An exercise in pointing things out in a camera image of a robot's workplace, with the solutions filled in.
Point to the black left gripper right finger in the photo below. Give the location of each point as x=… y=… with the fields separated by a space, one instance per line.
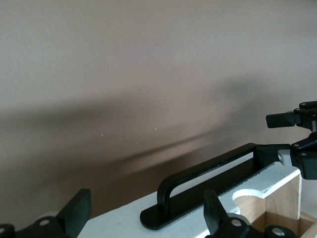
x=215 y=218

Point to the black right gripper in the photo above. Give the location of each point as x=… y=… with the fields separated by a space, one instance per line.
x=307 y=161

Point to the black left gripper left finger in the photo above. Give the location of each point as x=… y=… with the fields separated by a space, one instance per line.
x=74 y=215

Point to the wooden drawer with white front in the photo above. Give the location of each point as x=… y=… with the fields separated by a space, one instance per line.
x=119 y=219

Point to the brown table cover sheet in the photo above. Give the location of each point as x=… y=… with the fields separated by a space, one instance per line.
x=123 y=74

